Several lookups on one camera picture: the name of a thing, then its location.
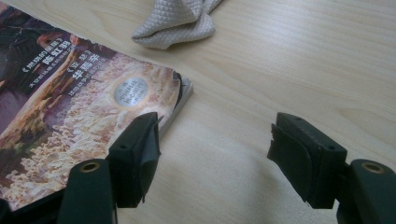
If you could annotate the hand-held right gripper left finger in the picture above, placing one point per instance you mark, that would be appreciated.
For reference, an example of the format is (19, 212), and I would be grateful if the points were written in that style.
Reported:
(134, 161)

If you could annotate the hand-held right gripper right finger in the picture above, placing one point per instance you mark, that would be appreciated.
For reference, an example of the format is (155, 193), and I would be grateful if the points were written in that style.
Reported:
(308, 161)

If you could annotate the glossy illustrated magazine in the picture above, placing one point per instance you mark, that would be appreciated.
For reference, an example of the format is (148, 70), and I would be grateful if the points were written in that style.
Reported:
(71, 124)

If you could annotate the white quilted cloth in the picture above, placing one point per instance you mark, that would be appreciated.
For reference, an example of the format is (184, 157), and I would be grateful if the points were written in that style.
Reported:
(177, 21)

